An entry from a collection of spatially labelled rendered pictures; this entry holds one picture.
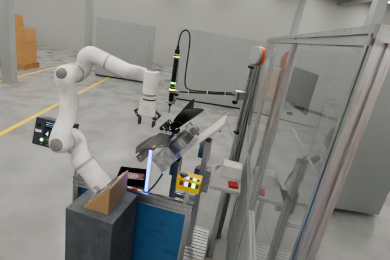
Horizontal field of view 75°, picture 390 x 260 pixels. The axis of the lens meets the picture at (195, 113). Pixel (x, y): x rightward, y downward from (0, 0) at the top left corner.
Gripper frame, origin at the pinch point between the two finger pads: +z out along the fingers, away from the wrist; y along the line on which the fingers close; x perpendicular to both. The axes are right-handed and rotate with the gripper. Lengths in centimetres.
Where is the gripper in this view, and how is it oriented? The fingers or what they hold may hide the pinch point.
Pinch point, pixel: (146, 123)
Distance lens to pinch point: 153.8
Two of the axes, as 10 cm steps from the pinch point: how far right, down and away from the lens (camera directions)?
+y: 9.7, 2.1, -1.3
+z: -1.6, 9.4, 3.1
